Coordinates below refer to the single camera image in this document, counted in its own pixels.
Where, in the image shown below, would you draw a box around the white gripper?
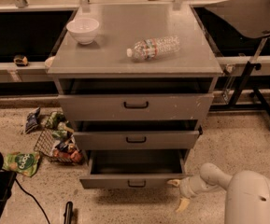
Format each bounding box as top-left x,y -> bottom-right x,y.
167,175 -> 218,213

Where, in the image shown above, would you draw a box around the white ceramic bowl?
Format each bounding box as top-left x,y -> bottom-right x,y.
66,18 -> 100,45

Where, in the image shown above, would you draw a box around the black handle bottom edge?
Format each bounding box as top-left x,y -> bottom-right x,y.
64,201 -> 73,224

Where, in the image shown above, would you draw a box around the red snack packets in basket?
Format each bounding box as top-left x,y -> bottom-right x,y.
51,142 -> 83,163

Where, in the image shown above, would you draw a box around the green packets on floor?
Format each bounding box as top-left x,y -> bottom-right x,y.
45,111 -> 74,141

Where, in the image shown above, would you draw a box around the clear plastic water bottle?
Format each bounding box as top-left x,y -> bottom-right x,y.
126,35 -> 180,61

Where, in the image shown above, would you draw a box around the grey middle drawer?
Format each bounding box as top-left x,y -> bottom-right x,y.
74,131 -> 199,150

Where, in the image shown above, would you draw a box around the wire mesh basket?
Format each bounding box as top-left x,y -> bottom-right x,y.
34,128 -> 84,164

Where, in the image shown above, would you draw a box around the black cable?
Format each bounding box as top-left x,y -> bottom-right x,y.
14,177 -> 52,224

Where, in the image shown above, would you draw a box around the grey drawer cabinet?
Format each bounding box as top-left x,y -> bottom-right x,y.
46,2 -> 224,161

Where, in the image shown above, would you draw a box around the blue snack bag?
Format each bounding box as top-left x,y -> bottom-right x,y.
25,107 -> 41,133

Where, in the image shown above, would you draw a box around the grey bottom drawer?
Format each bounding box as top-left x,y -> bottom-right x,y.
79,149 -> 189,189

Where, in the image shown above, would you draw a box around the grey drawer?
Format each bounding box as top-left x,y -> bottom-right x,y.
79,149 -> 189,189
58,94 -> 213,121
74,131 -> 199,150

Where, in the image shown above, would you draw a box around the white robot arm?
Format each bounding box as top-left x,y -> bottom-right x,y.
167,163 -> 270,224

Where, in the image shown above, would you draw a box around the small yellow black tape measure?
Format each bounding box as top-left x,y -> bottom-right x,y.
13,55 -> 28,66

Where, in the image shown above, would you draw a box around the green snack bag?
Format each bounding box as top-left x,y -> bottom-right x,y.
3,152 -> 40,177

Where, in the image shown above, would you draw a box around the grey top drawer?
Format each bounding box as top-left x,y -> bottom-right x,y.
58,94 -> 213,121

